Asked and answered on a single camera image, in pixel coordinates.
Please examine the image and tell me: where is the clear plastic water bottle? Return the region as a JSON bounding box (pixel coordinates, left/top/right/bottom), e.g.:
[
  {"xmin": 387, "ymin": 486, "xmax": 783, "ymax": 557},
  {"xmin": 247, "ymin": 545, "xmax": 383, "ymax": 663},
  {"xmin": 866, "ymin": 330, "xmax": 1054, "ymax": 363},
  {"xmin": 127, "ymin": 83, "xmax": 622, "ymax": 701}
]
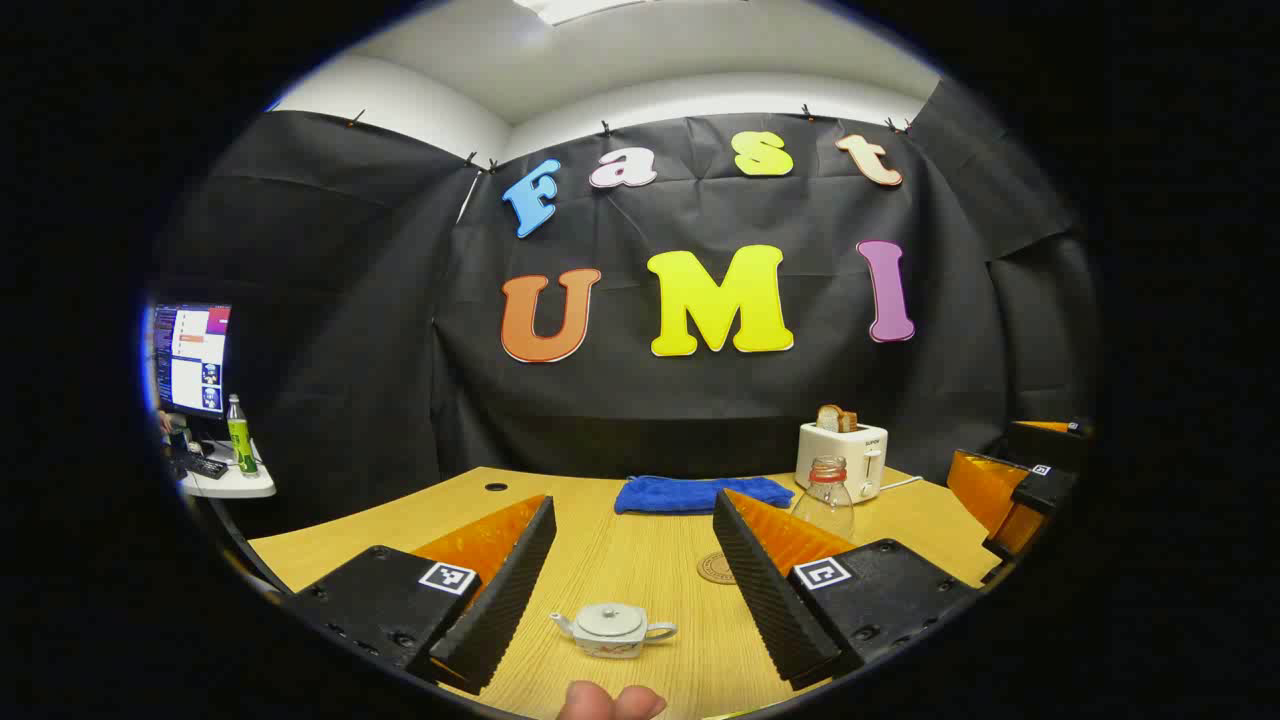
[{"xmin": 790, "ymin": 456, "xmax": 857, "ymax": 546}]

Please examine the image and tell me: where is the blue towel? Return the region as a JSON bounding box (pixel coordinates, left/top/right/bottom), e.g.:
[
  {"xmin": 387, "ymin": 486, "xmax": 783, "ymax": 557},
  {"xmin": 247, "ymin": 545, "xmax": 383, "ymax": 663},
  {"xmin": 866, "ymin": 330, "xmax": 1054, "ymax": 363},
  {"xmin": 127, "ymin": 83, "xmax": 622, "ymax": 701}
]
[{"xmin": 613, "ymin": 475, "xmax": 797, "ymax": 517}]

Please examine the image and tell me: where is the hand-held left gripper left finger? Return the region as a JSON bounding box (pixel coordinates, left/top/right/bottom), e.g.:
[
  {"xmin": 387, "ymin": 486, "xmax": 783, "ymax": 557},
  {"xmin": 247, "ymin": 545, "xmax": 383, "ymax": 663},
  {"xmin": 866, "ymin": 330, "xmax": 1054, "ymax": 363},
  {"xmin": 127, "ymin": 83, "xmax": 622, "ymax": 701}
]
[{"xmin": 288, "ymin": 495, "xmax": 557, "ymax": 695}]

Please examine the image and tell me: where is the white toaster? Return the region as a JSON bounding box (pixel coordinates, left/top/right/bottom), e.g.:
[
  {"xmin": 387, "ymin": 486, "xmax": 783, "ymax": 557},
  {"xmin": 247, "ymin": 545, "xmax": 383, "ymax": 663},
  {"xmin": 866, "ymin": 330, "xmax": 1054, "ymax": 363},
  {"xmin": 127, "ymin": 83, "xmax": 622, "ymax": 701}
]
[{"xmin": 795, "ymin": 420, "xmax": 890, "ymax": 504}]

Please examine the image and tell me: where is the white ceramic teacup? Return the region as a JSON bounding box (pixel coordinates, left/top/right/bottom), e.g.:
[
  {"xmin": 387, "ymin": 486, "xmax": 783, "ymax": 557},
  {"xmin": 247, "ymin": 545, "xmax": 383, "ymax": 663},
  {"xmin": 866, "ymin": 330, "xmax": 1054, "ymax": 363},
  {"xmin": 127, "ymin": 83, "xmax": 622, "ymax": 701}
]
[{"xmin": 549, "ymin": 603, "xmax": 679, "ymax": 660}]

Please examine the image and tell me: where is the green drink bottle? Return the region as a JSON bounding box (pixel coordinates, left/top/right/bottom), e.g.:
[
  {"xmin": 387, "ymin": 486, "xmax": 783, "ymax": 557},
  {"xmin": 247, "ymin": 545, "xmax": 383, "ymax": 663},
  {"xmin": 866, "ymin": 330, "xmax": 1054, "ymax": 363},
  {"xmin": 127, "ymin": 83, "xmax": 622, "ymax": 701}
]
[{"xmin": 226, "ymin": 393, "xmax": 260, "ymax": 478}]

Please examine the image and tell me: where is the white side table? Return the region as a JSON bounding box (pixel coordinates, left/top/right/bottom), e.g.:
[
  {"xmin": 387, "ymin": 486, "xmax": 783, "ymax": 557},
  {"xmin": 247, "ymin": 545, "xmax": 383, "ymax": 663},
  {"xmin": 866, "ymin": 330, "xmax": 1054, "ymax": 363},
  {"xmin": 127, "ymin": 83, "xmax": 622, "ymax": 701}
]
[{"xmin": 178, "ymin": 438, "xmax": 277, "ymax": 500}]

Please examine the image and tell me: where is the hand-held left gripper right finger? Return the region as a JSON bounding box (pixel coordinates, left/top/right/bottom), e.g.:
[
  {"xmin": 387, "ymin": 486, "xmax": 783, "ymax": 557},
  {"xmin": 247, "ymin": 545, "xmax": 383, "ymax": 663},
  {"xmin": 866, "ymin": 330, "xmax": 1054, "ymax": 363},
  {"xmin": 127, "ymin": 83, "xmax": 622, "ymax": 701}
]
[{"xmin": 713, "ymin": 489, "xmax": 981, "ymax": 692}]

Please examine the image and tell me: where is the black backdrop cloth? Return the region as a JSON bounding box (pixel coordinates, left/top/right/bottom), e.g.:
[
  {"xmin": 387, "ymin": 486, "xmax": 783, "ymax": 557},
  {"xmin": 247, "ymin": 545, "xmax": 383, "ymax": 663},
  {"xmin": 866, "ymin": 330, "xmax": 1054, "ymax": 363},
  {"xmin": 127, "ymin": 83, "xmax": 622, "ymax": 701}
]
[{"xmin": 150, "ymin": 75, "xmax": 1101, "ymax": 541}]

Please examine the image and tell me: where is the computer monitor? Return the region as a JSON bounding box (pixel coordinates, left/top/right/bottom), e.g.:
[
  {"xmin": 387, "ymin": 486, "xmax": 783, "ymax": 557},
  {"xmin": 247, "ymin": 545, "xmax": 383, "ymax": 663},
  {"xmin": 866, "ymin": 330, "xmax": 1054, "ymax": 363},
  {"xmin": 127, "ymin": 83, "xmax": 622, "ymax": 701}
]
[{"xmin": 151, "ymin": 302, "xmax": 233, "ymax": 417}]

